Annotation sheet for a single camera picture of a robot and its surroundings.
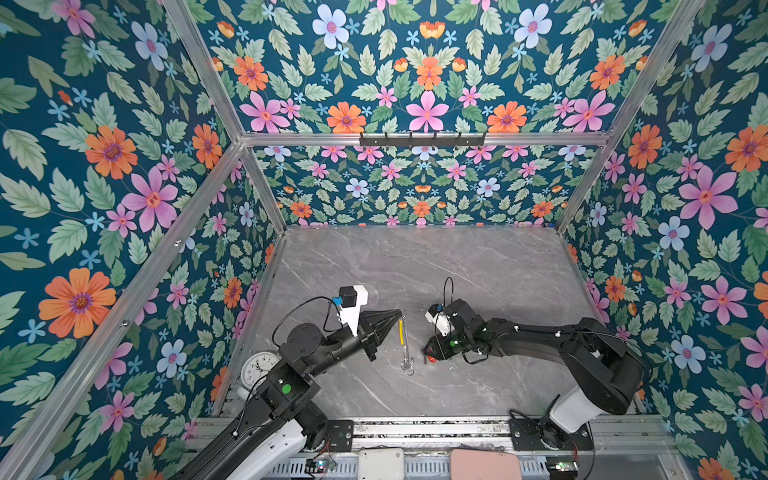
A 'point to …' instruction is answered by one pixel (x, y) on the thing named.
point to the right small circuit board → (562, 467)
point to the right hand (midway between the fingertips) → (427, 348)
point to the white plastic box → (381, 464)
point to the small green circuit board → (322, 466)
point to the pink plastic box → (484, 464)
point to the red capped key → (432, 359)
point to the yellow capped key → (401, 332)
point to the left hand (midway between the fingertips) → (403, 313)
